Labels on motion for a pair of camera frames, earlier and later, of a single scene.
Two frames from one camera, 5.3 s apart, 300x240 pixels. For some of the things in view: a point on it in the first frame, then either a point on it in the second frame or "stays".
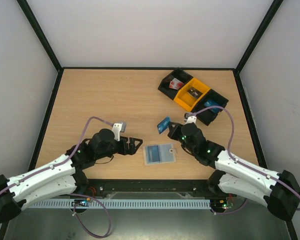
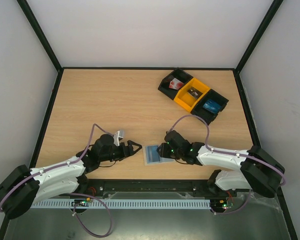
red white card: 176,84 stays
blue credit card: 163,124 -> 212,106
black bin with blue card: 206,116 stays
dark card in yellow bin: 195,92 stays
